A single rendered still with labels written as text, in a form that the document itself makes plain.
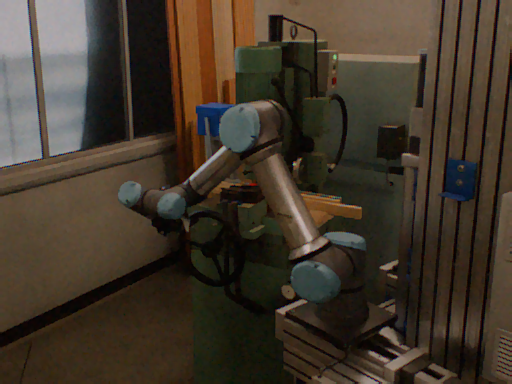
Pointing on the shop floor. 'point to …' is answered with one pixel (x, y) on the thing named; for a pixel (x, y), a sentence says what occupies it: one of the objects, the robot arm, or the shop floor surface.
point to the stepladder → (207, 118)
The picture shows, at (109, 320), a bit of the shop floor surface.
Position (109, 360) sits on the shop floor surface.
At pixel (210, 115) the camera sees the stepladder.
